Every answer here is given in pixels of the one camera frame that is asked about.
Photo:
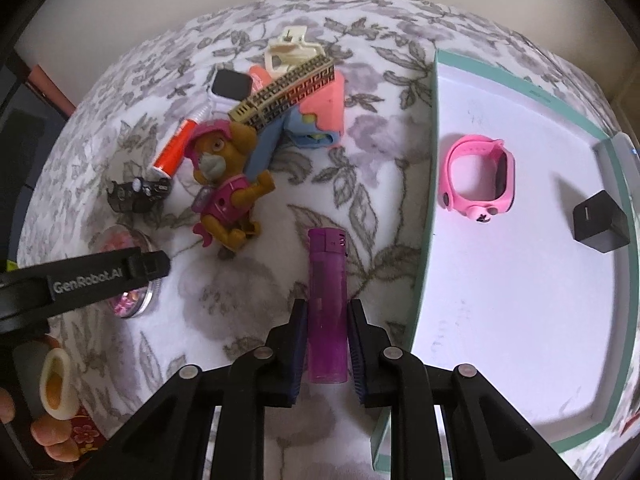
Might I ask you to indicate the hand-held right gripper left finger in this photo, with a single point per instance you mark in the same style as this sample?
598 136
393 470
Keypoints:
298 355

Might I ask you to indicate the person's left hand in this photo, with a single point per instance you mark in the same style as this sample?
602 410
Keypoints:
50 437

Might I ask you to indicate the pink toy dog figure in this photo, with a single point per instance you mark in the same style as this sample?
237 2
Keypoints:
225 185

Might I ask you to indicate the cream hair claw clip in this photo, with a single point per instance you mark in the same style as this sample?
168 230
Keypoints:
287 50

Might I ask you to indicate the purple lighter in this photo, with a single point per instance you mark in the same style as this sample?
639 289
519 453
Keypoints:
326 305

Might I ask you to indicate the white and yellow slipper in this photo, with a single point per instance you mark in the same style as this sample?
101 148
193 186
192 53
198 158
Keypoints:
55 385

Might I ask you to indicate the pink and blue foam car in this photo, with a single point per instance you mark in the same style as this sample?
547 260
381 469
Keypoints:
325 110

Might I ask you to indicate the floral blanket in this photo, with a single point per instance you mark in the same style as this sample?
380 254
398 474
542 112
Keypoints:
150 110

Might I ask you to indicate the pink toy sunglasses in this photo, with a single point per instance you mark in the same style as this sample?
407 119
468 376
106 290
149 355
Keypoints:
477 180

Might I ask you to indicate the red-brown furniture edge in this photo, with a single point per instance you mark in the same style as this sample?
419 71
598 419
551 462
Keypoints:
50 87

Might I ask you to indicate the orange and blue foam car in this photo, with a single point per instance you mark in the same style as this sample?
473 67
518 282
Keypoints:
265 147

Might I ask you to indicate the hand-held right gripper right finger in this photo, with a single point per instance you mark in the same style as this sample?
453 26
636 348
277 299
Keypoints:
357 355

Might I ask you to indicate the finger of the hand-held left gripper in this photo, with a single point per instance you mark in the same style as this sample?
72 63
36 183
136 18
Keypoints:
150 266

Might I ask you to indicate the round clear case pink beads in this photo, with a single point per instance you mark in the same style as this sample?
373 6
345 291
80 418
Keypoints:
130 240

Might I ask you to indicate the white device with blue light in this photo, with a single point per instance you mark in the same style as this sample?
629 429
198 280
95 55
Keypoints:
631 147

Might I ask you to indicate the small black hair clip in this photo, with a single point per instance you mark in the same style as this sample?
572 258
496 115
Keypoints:
137 194

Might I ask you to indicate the gold patterned bar lighter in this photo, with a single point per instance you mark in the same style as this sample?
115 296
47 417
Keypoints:
282 91

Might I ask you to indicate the white box with teal rim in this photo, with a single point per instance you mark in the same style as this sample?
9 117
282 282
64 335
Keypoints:
520 285

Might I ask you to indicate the black cube adapter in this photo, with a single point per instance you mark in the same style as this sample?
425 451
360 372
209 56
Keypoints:
600 222

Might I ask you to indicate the orange tube with white cap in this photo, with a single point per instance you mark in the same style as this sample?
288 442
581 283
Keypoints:
175 152

